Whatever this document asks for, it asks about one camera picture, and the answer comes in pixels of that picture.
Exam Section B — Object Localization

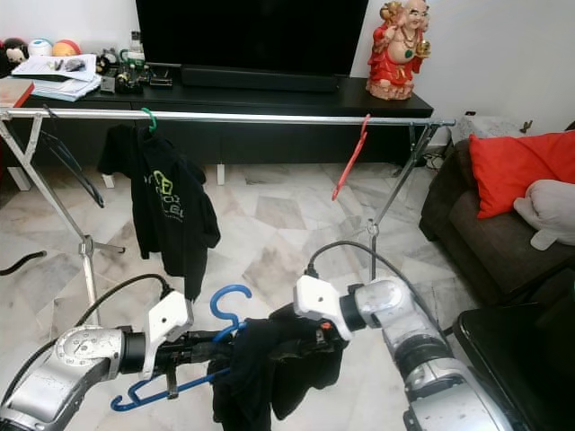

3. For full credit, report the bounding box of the side table lace cloth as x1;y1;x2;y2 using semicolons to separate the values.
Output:
448;113;537;151

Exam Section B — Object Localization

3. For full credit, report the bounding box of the green clothes hanger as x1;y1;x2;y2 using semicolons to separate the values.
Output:
140;107;159;134

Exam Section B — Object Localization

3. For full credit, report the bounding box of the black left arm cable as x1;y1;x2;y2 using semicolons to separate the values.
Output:
7;271;173;423

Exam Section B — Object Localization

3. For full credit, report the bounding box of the blue plastic clothes hanger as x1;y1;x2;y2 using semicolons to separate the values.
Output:
110;284;253;413

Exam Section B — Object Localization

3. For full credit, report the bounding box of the black garment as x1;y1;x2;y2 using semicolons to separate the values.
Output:
210;304;348;431

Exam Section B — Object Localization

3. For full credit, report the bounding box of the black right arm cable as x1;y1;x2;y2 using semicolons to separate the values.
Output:
305;239;416;290

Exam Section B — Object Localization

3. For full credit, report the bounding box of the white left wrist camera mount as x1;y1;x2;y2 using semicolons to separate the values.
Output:
146;288;195;380

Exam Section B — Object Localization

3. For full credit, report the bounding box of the white paper stack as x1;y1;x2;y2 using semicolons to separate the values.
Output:
10;53;102;102

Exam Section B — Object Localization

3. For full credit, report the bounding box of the white teal ball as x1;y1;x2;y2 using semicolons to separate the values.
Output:
26;38;54;58

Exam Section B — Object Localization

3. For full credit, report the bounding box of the red square cushion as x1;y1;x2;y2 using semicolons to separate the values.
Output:
466;129;575;220

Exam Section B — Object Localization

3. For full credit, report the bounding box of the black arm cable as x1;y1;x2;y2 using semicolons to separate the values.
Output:
305;239;416;290
7;271;173;423

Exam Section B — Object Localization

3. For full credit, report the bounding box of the red laughing Buddha statue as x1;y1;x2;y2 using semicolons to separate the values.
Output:
365;0;431;101

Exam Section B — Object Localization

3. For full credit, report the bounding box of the black TV console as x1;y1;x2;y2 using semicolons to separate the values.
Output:
17;75;435;169

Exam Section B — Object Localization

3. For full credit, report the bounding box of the dark brown fabric sofa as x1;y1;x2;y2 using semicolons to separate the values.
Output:
419;138;575;308

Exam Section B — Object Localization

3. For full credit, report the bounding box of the orange ball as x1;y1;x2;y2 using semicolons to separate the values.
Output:
50;39;83;58

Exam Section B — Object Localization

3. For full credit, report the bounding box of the black ball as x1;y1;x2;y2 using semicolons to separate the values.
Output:
4;37;31;66

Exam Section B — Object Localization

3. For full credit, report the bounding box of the black wire clothes hanger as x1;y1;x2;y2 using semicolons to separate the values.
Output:
40;105;107;210

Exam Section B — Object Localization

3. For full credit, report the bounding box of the large black television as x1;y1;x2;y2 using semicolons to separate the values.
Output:
134;0;370;78

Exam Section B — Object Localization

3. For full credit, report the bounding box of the black t-shirt green logo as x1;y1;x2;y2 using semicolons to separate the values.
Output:
96;123;222;302

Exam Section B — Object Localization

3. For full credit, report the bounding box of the marble-pattern folding table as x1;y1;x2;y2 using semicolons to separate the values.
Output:
0;75;47;277

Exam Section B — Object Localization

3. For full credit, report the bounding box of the plain grey plush pillow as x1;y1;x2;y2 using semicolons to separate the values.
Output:
513;179;575;251

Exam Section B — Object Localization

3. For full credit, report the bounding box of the red plastic clothes hanger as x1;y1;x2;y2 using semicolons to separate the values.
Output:
330;113;372;202

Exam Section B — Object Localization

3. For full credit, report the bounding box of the small black tray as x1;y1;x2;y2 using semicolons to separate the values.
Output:
146;69;174;89

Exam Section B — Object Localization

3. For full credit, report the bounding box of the silver clothes rack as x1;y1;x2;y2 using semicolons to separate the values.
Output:
0;105;458;330

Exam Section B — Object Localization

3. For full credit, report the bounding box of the black soundbar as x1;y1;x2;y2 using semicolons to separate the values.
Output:
179;64;341;94

